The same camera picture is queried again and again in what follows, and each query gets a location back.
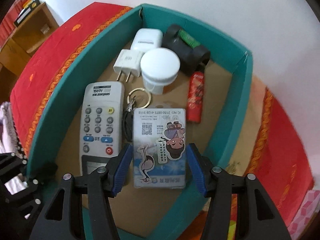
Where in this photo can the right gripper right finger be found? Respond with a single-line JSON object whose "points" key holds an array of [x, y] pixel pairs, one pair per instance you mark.
{"points": [[256, 215]]}

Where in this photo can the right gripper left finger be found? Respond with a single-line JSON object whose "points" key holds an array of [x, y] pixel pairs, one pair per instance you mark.
{"points": [[62, 217]]}

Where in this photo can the teal cardboard box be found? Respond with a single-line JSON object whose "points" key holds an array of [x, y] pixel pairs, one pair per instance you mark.
{"points": [[220, 132]]}

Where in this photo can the keys with black fob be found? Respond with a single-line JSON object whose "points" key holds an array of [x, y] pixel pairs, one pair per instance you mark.
{"points": [[127, 119]]}

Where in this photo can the white remote control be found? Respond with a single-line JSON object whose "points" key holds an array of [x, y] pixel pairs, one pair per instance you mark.
{"points": [[100, 124]]}

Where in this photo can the illustrated ID card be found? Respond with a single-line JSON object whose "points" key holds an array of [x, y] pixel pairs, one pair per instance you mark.
{"points": [[159, 141]]}

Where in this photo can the red lighter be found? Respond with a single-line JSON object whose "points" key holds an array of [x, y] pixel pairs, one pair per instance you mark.
{"points": [[195, 97]]}

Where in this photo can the white plug charger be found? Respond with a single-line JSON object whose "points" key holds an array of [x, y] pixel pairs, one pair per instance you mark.
{"points": [[128, 63]]}

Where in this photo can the white round jar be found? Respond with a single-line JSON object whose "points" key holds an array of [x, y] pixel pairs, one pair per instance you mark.
{"points": [[159, 69]]}

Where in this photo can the white earbuds case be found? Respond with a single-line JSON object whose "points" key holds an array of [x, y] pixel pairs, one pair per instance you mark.
{"points": [[147, 39]]}

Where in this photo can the pink geometric box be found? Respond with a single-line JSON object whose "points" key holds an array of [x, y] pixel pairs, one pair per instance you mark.
{"points": [[308, 208]]}

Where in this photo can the red patterned bedspread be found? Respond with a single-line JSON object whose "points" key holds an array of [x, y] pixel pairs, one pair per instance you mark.
{"points": [[268, 144]]}

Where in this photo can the polka dot folded cloth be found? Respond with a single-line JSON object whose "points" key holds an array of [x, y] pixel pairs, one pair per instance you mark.
{"points": [[10, 143]]}

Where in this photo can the wooden shelf cabinet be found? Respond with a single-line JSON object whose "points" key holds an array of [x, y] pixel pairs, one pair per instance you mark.
{"points": [[22, 44]]}

